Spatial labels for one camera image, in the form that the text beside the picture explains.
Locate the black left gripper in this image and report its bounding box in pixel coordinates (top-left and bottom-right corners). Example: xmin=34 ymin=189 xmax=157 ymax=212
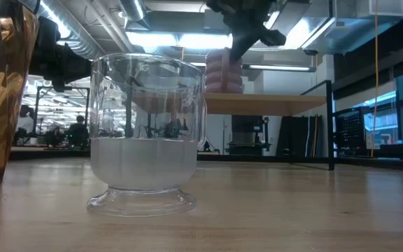
xmin=29 ymin=15 xmax=93 ymax=92

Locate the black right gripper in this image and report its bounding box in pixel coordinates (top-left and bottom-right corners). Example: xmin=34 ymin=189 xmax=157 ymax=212
xmin=206 ymin=0 xmax=288 ymax=64

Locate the pink ribbed ceramic mug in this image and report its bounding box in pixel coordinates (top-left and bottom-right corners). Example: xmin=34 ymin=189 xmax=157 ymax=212
xmin=204 ymin=47 xmax=244 ymax=95

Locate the amber faceted glass tumbler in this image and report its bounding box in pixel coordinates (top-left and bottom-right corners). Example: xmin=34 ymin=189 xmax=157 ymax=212
xmin=0 ymin=0 xmax=40 ymax=187

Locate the clear glass mug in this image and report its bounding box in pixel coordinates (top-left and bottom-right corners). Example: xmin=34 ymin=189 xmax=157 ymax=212
xmin=86 ymin=52 xmax=208 ymax=218

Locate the fluorescent tube light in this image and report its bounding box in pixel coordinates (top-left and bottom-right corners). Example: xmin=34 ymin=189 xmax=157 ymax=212
xmin=242 ymin=63 xmax=317 ymax=73

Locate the ceiling light panel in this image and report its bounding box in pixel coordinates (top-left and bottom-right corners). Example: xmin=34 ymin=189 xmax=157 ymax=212
xmin=126 ymin=30 xmax=236 ymax=50

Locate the person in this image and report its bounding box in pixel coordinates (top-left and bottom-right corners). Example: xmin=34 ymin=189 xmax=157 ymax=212
xmin=66 ymin=114 xmax=90 ymax=148
xmin=15 ymin=104 xmax=36 ymax=146

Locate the black perforated panel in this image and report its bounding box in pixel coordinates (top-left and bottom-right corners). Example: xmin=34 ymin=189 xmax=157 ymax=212
xmin=335 ymin=109 xmax=366 ymax=150

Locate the silver ventilation duct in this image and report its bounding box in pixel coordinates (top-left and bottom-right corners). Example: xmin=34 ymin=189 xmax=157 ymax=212
xmin=36 ymin=0 xmax=108 ymax=60

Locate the black background station frame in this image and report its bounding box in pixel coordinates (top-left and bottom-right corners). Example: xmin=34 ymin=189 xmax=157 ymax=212
xmin=33 ymin=85 xmax=91 ymax=148

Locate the wooden shelf with black frame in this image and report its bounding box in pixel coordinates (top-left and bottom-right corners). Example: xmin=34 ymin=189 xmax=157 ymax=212
xmin=131 ymin=79 xmax=336 ymax=172

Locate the yellow hanging cord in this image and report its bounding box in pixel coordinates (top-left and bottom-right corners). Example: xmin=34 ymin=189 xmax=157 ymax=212
xmin=370 ymin=0 xmax=380 ymax=158

